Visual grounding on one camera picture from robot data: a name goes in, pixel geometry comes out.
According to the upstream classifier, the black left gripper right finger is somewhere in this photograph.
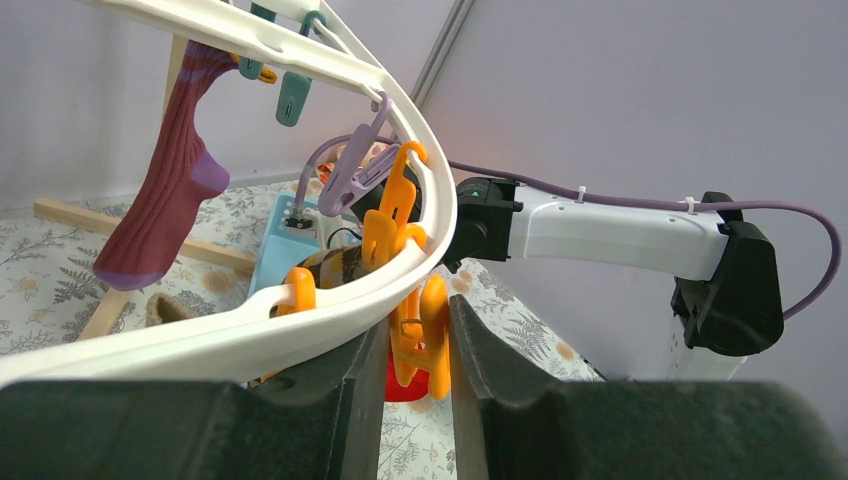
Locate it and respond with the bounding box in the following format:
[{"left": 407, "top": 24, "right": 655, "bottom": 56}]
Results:
[{"left": 449, "top": 295, "right": 847, "bottom": 479}]

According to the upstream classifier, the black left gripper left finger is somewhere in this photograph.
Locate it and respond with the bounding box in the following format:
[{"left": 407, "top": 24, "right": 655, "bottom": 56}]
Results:
[{"left": 1, "top": 322, "right": 388, "bottom": 479}]

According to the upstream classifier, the red sock with bear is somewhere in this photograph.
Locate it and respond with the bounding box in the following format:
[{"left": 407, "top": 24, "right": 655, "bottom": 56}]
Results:
[{"left": 384, "top": 344, "right": 431, "bottom": 404}]

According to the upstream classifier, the orange clothespin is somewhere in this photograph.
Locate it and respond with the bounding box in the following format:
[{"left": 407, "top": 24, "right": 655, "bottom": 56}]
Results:
[
  {"left": 386, "top": 275, "right": 451, "bottom": 402},
  {"left": 272, "top": 267, "right": 316, "bottom": 316},
  {"left": 361, "top": 141, "right": 428, "bottom": 272}
]

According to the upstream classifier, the teal clothespin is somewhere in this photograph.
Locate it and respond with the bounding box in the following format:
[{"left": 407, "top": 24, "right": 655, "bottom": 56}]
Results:
[{"left": 275, "top": 10, "right": 326, "bottom": 127}]

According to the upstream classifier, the white plastic clip hanger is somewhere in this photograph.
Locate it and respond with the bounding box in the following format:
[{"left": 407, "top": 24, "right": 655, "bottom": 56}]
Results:
[{"left": 1, "top": 1, "right": 457, "bottom": 385}]

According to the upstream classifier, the brown argyle sock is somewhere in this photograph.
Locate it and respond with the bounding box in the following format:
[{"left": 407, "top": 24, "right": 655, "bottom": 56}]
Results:
[
  {"left": 297, "top": 245, "right": 368, "bottom": 289},
  {"left": 145, "top": 293, "right": 196, "bottom": 327}
]

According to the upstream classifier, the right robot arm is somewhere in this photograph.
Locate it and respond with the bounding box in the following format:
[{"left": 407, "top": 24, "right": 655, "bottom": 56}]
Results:
[{"left": 443, "top": 177, "right": 784, "bottom": 380}]

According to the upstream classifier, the light blue plastic basket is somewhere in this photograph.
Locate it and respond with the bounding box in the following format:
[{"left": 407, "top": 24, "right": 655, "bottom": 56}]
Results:
[{"left": 248, "top": 191, "right": 361, "bottom": 296}]

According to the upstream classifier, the floral orange cloth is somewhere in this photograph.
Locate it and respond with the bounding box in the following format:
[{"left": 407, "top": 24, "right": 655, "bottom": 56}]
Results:
[{"left": 315, "top": 142, "right": 388, "bottom": 184}]

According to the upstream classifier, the purple clothespin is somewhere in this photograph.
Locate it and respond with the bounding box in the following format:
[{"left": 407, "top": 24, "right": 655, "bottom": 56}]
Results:
[{"left": 317, "top": 92, "right": 400, "bottom": 217}]

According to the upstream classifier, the maroon purple sock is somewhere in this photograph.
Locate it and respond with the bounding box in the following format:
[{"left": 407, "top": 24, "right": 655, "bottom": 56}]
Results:
[{"left": 91, "top": 39, "right": 240, "bottom": 293}]

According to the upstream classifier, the floral patterned table mat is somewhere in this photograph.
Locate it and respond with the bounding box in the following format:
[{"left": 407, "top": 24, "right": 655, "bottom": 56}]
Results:
[{"left": 1, "top": 182, "right": 596, "bottom": 479}]

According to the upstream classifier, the wooden drying rack frame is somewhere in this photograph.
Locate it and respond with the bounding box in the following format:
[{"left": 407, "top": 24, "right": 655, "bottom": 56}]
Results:
[{"left": 33, "top": 33, "right": 260, "bottom": 342}]

